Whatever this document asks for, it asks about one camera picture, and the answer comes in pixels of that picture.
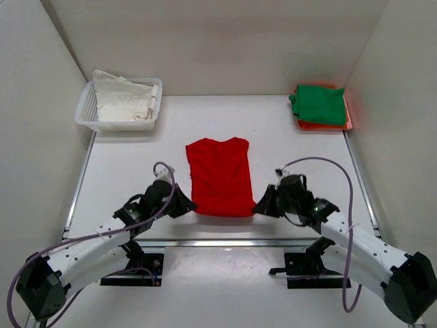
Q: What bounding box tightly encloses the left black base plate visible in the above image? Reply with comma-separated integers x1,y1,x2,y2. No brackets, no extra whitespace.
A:
100,247,165,287

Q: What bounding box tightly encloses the folded green t-shirt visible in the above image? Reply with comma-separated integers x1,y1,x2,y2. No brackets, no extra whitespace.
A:
288,85,347,127

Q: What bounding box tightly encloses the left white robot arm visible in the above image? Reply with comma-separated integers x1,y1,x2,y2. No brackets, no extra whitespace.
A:
16,180,197,322

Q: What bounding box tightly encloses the crumpled white t-shirt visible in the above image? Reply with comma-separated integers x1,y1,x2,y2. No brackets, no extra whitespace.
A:
93,70,159,122

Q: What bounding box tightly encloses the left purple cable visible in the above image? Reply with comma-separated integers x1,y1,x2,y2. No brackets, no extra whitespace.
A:
6,161,177,328

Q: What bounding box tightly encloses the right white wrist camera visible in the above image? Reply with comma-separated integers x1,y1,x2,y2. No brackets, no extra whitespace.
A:
274,168,290,179

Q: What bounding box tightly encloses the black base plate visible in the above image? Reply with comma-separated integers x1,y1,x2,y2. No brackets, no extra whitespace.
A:
100,247,165,287
268,251,343,289

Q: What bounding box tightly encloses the white plastic basket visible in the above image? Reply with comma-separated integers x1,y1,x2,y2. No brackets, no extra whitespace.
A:
75,78,163,133

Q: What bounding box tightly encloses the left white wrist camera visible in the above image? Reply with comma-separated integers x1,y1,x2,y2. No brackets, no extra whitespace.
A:
154,167,175,185

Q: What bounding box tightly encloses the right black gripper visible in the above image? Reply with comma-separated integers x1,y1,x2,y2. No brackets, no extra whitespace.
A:
253,184,300,218

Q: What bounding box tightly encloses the red t-shirt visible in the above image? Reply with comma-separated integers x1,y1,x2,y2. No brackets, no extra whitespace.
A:
186,137,255,217

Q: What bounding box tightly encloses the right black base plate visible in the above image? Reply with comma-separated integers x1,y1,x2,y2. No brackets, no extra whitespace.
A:
268,251,343,289

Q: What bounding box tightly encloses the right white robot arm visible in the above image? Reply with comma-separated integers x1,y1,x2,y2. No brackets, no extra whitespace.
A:
253,174,436,325

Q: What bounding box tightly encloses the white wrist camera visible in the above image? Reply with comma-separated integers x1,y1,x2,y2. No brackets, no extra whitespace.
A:
274,168,290,179
154,167,175,185

